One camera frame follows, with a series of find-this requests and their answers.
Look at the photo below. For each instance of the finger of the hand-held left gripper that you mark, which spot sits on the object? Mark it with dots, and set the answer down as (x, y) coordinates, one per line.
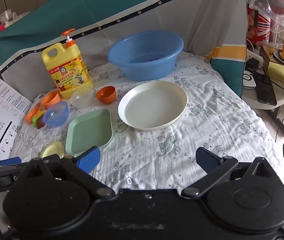
(7, 161)

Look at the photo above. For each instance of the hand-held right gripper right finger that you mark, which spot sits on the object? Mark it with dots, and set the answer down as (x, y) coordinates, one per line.
(205, 160)

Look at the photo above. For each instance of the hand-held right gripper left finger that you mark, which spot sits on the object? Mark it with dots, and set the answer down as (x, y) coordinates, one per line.
(89, 158)

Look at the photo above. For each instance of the green square plate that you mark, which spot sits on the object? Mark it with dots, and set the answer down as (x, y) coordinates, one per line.
(89, 131)

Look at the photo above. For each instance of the pale yellow scalloped plate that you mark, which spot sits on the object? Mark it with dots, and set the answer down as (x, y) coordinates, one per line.
(52, 150)

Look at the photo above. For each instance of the blue transparent bowl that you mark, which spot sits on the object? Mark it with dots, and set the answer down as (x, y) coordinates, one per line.
(56, 115)

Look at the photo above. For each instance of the white round plate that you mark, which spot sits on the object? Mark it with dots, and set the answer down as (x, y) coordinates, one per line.
(152, 105)

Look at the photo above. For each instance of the cat print white blanket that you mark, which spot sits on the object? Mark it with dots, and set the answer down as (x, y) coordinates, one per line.
(181, 135)

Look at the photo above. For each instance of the green toy piece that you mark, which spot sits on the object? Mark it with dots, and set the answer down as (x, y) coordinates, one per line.
(35, 122)

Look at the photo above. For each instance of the brown toy food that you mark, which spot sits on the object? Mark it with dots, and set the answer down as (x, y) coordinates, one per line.
(40, 123)

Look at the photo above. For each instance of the toy food pieces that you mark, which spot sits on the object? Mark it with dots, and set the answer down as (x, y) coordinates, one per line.
(31, 115)

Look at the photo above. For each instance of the yellow toy banana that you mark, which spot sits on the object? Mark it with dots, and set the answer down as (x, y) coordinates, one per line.
(40, 113)

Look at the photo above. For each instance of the clear plastic bowl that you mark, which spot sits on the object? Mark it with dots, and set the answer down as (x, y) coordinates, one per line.
(81, 98)

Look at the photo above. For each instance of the orange plastic bowl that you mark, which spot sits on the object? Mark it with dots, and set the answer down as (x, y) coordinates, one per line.
(106, 95)

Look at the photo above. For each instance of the orange toy pot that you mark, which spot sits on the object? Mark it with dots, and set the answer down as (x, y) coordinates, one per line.
(50, 100)

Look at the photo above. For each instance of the yellow detergent jug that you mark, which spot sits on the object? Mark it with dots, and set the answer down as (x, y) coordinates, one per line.
(67, 75)

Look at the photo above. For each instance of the white round device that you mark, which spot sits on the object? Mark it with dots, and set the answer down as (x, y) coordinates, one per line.
(248, 80)

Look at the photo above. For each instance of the black phone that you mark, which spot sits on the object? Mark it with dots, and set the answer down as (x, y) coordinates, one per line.
(265, 87)

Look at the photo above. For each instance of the white power strip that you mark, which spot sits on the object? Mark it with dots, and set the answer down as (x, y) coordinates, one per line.
(253, 57)

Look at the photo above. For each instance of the blue plastic basin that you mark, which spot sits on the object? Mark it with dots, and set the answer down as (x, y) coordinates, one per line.
(145, 55)

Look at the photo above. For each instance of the clear glass jar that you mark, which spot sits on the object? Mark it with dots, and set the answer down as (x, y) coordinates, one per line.
(5, 17)

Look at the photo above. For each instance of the red white snack package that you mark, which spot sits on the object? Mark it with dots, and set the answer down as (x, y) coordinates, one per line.
(259, 25)

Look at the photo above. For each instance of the teal grey star-trimmed cloth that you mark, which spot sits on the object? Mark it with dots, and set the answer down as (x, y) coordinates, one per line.
(157, 12)

